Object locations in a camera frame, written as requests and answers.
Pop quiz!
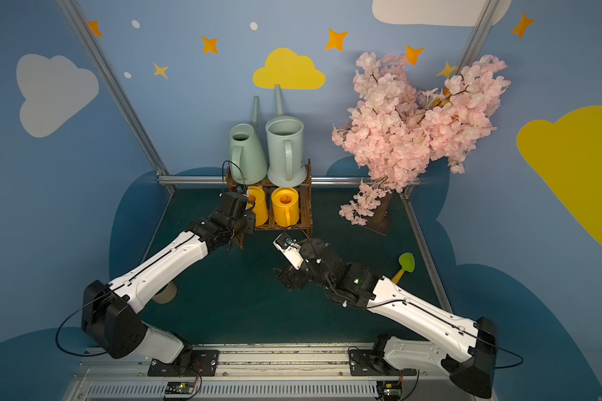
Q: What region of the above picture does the green round object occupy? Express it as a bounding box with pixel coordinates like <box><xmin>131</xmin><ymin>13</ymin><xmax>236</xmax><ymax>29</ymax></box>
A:
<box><xmin>391</xmin><ymin>252</ymin><xmax>416</xmax><ymax>285</ymax></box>

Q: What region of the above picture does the pink cherry blossom tree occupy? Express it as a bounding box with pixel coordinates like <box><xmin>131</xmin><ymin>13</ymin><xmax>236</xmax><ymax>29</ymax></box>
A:
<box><xmin>332</xmin><ymin>53</ymin><xmax>511</xmax><ymax>226</ymax></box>

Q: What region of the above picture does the aluminium front rail frame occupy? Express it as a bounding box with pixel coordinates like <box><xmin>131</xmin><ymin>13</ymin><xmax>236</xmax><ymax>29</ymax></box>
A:
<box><xmin>63</xmin><ymin>343</ymin><xmax>473</xmax><ymax>400</ymax></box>

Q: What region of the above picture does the circuit board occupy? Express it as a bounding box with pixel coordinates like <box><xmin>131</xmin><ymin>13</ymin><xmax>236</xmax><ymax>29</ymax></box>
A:
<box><xmin>164</xmin><ymin>381</ymin><xmax>198</xmax><ymax>399</ymax></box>
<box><xmin>375</xmin><ymin>381</ymin><xmax>403</xmax><ymax>401</ymax></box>

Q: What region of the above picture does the brown wooden slatted shelf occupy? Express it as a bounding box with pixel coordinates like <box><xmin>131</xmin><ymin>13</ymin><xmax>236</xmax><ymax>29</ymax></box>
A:
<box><xmin>222</xmin><ymin>162</ymin><xmax>313</xmax><ymax>237</ymax></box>

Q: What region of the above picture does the mint green watering can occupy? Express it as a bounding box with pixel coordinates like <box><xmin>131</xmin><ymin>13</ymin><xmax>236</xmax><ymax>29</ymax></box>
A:
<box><xmin>229</xmin><ymin>96</ymin><xmax>268</xmax><ymax>185</ymax></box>

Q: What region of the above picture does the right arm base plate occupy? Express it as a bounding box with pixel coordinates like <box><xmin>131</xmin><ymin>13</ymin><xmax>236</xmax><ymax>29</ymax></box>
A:
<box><xmin>347</xmin><ymin>347</ymin><xmax>418</xmax><ymax>377</ymax></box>

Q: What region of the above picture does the large pale blue watering can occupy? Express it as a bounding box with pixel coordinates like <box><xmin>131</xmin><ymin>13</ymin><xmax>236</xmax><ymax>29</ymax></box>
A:
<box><xmin>265</xmin><ymin>85</ymin><xmax>308</xmax><ymax>187</ymax></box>

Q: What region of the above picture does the aluminium back rail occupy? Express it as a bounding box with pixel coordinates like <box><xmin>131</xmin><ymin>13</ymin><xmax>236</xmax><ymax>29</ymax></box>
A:
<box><xmin>157</xmin><ymin>175</ymin><xmax>373</xmax><ymax>187</ymax></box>

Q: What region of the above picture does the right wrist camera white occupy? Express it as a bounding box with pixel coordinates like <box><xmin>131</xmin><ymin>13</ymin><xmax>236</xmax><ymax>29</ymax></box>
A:
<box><xmin>273</xmin><ymin>232</ymin><xmax>304</xmax><ymax>271</ymax></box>

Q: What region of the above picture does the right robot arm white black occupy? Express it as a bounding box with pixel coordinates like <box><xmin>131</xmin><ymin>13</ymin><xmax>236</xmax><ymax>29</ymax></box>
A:
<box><xmin>274</xmin><ymin>233</ymin><xmax>498</xmax><ymax>399</ymax></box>

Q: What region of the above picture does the right circuit board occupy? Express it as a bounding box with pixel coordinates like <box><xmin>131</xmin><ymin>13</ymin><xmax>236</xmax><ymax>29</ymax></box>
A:
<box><xmin>375</xmin><ymin>381</ymin><xmax>403</xmax><ymax>401</ymax></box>

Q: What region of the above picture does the left circuit board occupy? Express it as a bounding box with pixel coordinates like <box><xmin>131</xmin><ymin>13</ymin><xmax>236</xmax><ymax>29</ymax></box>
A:
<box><xmin>164</xmin><ymin>381</ymin><xmax>198</xmax><ymax>399</ymax></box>

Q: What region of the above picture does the white flower potted plant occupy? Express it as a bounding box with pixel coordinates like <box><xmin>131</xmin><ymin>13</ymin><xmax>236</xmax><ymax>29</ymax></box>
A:
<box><xmin>152</xmin><ymin>282</ymin><xmax>177</xmax><ymax>305</ymax></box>

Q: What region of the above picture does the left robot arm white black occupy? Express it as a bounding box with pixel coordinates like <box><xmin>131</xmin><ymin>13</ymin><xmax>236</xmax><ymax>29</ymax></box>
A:
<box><xmin>81</xmin><ymin>192</ymin><xmax>256</xmax><ymax>369</ymax></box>

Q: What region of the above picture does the yellow watering can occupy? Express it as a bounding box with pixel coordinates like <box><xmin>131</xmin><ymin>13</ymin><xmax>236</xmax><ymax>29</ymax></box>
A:
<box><xmin>247</xmin><ymin>185</ymin><xmax>269</xmax><ymax>227</ymax></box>
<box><xmin>271</xmin><ymin>188</ymin><xmax>300</xmax><ymax>227</ymax></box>

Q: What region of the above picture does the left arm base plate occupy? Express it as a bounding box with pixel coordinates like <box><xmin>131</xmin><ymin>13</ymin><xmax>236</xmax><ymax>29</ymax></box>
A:
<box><xmin>147</xmin><ymin>348</ymin><xmax>219</xmax><ymax>378</ymax></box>

